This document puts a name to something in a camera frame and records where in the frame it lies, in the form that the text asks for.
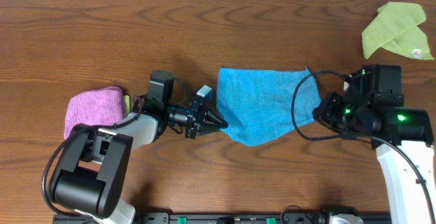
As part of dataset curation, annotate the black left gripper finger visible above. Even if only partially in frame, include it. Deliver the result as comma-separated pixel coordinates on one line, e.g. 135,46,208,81
197,123,228,136
205,106,228,126

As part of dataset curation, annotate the blue microfiber cloth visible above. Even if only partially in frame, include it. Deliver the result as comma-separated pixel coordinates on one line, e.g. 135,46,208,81
217,67,321,147

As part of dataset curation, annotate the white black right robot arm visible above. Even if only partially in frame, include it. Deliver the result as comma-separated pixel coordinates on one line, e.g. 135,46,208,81
313,65,435,223

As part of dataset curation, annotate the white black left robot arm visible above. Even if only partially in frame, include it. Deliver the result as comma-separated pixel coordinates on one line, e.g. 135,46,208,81
42,71,228,224

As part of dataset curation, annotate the light green folded cloth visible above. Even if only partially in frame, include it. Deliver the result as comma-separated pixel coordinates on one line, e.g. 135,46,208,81
123,95,131,116

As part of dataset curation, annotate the purple folded microfiber cloth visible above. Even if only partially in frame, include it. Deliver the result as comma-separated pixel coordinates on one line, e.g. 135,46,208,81
63,86,125,139

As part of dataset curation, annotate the green microfiber cloth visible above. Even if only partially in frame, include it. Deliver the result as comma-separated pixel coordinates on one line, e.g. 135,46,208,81
361,2,434,60

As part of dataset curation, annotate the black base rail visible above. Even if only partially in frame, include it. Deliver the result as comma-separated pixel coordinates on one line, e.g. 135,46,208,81
52,205,392,224

